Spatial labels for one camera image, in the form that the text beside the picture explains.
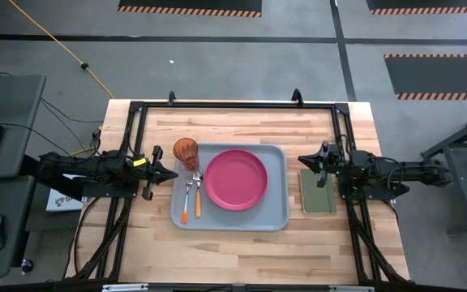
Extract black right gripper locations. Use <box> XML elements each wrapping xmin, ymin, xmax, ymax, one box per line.
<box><xmin>297</xmin><ymin>141</ymin><xmax>342</xmax><ymax>188</ymax></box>

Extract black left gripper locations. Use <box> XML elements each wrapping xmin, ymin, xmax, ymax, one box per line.
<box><xmin>134</xmin><ymin>145</ymin><xmax>179</xmax><ymax>201</ymax></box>

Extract orange translucent cup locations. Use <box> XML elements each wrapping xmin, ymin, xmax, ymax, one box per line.
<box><xmin>172</xmin><ymin>137</ymin><xmax>199</xmax><ymax>172</ymax></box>

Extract spoon with orange handle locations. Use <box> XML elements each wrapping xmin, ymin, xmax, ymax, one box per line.
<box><xmin>192</xmin><ymin>169</ymin><xmax>205</xmax><ymax>219</ymax></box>

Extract fork with orange handle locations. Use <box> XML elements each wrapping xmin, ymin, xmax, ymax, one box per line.
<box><xmin>180</xmin><ymin>171</ymin><xmax>195</xmax><ymax>225</ymax></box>

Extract pink plastic plate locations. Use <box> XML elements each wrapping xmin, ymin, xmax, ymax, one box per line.
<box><xmin>203</xmin><ymin>148</ymin><xmax>269</xmax><ymax>212</ymax></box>

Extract green notebook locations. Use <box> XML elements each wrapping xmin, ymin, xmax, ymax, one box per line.
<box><xmin>298</xmin><ymin>168</ymin><xmax>337</xmax><ymax>215</ymax></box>

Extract white printed paper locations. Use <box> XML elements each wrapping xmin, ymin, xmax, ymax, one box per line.
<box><xmin>45</xmin><ymin>173</ymin><xmax>85</xmax><ymax>213</ymax></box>

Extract grey metal cart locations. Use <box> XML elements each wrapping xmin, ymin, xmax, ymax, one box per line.
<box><xmin>421</xmin><ymin>105</ymin><xmax>467</xmax><ymax>237</ymax></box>

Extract black hazard-striped floor mat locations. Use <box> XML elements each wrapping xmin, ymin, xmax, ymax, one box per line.
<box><xmin>118</xmin><ymin>0</ymin><xmax>263</xmax><ymax>19</ymax></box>
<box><xmin>383</xmin><ymin>53</ymin><xmax>467</xmax><ymax>101</ymax></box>
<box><xmin>365</xmin><ymin>0</ymin><xmax>467</xmax><ymax>16</ymax></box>

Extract grey desk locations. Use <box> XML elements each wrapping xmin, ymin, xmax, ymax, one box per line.
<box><xmin>0</xmin><ymin>74</ymin><xmax>48</xmax><ymax>281</ymax></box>

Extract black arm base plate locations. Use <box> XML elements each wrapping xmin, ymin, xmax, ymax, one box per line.
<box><xmin>338</xmin><ymin>182</ymin><xmax>411</xmax><ymax>202</ymax></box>
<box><xmin>73</xmin><ymin>178</ymin><xmax>139</xmax><ymax>199</ymax></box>

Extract black aluminium table frame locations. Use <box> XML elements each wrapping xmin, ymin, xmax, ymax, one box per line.
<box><xmin>65</xmin><ymin>88</ymin><xmax>411</xmax><ymax>292</ymax></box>

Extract white metal bracket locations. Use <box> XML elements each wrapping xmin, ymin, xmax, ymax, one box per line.
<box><xmin>328</xmin><ymin>285</ymin><xmax>375</xmax><ymax>292</ymax></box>
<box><xmin>101</xmin><ymin>283</ymin><xmax>149</xmax><ymax>292</ymax></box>

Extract yellow cable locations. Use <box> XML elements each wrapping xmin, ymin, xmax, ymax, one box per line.
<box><xmin>7</xmin><ymin>0</ymin><xmax>116</xmax><ymax>101</ymax></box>

